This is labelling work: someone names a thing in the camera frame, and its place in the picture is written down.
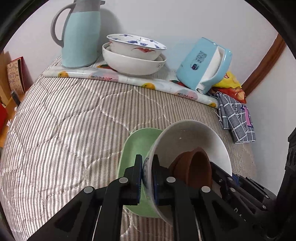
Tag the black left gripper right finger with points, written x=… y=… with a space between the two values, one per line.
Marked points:
x=198 y=214

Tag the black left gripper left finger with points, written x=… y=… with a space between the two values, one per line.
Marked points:
x=95 y=214

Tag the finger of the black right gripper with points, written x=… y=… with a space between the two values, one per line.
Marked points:
x=222 y=173

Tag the small brown saucer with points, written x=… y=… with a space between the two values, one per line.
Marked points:
x=193 y=168

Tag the white ceramic bowl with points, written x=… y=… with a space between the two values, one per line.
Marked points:
x=179 y=137

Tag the green square plate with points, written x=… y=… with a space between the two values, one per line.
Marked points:
x=139 y=142

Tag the grey checked folded cloth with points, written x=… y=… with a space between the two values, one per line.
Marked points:
x=235 y=117

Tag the red chips bag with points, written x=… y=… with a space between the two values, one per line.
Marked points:
x=236 y=93

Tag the yellow chips bag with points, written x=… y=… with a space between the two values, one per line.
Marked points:
x=229 y=81

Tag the fruit print plastic mat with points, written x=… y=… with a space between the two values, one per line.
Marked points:
x=101 y=71

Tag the light blue electric kettle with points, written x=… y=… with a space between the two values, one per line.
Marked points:
x=205 y=66

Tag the red box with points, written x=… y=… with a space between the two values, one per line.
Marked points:
x=3 y=117

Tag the brown wooden side table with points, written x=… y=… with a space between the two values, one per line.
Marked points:
x=10 y=107

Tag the large white porcelain bowl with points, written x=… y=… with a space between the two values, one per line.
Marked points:
x=131 y=66

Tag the patterned cardboard box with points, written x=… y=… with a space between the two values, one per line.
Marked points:
x=16 y=75

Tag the blue patterned porcelain bowl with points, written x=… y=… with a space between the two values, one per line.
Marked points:
x=135 y=46

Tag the teal thermos jug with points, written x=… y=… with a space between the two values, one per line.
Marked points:
x=81 y=33

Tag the brown wooden door frame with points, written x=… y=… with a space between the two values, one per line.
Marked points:
x=266 y=64

